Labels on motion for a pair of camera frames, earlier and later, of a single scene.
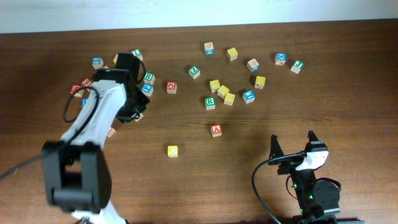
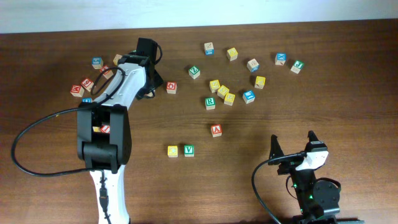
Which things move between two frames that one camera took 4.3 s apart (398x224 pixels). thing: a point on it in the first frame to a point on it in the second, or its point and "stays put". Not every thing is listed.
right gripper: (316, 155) stays put
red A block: (216, 130) stays put
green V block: (141, 116) to (189, 150)
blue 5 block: (97, 62) stays put
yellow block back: (214, 85) stays put
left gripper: (137, 104) to (157, 78)
